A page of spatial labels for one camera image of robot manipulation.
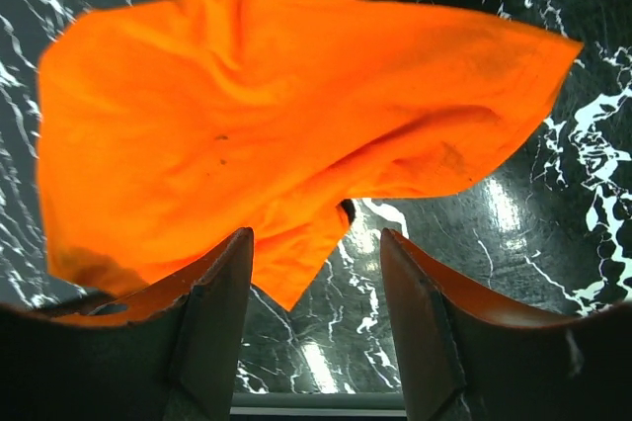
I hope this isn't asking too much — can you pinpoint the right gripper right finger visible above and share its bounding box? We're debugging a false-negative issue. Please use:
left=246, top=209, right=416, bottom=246
left=380, top=229, right=631, bottom=420

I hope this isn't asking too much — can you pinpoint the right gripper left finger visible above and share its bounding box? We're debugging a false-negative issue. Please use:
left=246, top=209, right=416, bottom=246
left=1, top=228, right=254, bottom=420

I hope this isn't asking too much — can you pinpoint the orange t shirt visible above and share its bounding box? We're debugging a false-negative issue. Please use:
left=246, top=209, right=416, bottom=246
left=37, top=0, right=583, bottom=309

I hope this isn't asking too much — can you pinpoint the black marble pattern mat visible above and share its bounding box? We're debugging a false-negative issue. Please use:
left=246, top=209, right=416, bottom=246
left=1, top=0, right=631, bottom=394

